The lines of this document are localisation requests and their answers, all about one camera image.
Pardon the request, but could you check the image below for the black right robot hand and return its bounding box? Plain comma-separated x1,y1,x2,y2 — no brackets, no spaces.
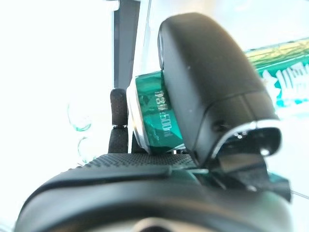
13,12,293,232

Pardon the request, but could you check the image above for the tall dark green can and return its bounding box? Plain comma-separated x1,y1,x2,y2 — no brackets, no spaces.
126,43,309,155

